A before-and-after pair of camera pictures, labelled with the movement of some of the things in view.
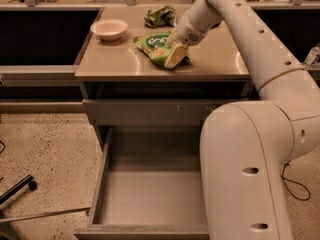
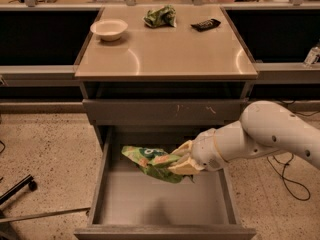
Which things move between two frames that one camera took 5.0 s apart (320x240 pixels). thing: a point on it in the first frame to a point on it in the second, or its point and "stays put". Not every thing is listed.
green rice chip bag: [154, 45] to [154, 162]
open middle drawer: [148, 186] stays put
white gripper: [187, 30] to [204, 150]
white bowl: [109, 29] stays put
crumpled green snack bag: [164, 16] stays put
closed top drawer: [150, 112] stays put
